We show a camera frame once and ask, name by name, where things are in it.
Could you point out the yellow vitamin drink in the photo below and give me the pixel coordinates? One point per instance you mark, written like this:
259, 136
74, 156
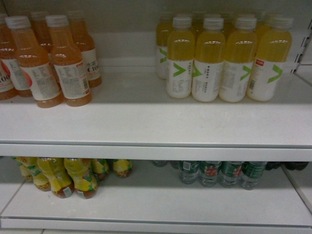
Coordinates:
208, 62
238, 61
272, 53
181, 54

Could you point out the orange juice bottle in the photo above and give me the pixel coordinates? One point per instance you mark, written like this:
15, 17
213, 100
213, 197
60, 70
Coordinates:
34, 63
68, 62

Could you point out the orange juice bottle front left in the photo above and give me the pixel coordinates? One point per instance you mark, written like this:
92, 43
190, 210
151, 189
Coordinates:
34, 63

